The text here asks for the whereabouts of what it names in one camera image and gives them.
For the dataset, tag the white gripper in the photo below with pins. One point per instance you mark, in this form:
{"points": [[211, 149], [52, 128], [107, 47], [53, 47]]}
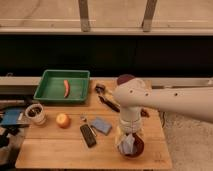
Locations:
{"points": [[125, 131]]}

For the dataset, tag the grey-blue towel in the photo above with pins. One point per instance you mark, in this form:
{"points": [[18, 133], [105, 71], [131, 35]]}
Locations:
{"points": [[126, 145]]}

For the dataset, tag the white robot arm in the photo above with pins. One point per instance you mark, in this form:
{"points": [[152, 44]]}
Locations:
{"points": [[132, 95]]}

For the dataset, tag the red bowl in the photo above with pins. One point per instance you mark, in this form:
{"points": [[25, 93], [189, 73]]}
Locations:
{"points": [[138, 146]]}

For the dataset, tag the purple bowl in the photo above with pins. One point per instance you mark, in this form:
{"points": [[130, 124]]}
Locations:
{"points": [[124, 78]]}

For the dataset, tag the brown dried item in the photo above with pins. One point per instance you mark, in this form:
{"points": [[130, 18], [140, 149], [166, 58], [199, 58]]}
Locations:
{"points": [[144, 113]]}

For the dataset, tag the blue sponge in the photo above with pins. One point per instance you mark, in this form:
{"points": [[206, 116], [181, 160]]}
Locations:
{"points": [[101, 125]]}

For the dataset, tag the black remote control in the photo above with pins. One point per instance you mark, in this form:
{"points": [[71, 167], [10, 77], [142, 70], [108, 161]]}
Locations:
{"points": [[88, 135]]}

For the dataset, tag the orange apple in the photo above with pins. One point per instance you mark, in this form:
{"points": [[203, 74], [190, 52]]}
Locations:
{"points": [[63, 120]]}

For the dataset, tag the green plastic tray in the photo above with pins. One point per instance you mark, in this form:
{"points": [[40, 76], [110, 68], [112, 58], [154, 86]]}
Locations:
{"points": [[51, 86]]}

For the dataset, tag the white cup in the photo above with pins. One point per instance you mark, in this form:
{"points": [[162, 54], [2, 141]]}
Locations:
{"points": [[35, 114]]}

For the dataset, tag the blue box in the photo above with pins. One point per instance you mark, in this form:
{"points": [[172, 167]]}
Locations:
{"points": [[12, 116]]}

